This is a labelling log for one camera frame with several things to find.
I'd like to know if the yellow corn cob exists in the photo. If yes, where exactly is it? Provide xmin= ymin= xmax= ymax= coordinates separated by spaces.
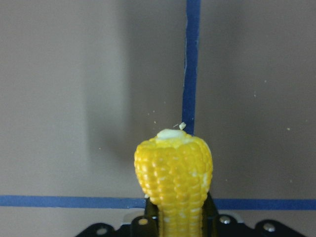
xmin=134 ymin=129 xmax=213 ymax=237

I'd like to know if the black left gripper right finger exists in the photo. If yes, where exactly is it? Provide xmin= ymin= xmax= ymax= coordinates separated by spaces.
xmin=202 ymin=193 xmax=218 ymax=237

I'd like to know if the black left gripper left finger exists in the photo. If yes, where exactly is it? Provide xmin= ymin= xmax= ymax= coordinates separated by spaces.
xmin=145 ymin=198 xmax=159 ymax=237

